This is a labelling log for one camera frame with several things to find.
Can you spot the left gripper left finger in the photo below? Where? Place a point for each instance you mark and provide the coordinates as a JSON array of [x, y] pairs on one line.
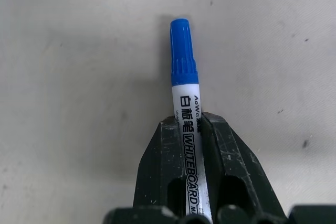
[[160, 161]]

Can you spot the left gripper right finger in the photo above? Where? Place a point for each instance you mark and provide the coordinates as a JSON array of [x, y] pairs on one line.
[[236, 171]]

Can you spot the blue capped whiteboard marker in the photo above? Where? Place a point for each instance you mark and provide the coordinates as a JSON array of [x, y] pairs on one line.
[[183, 58]]

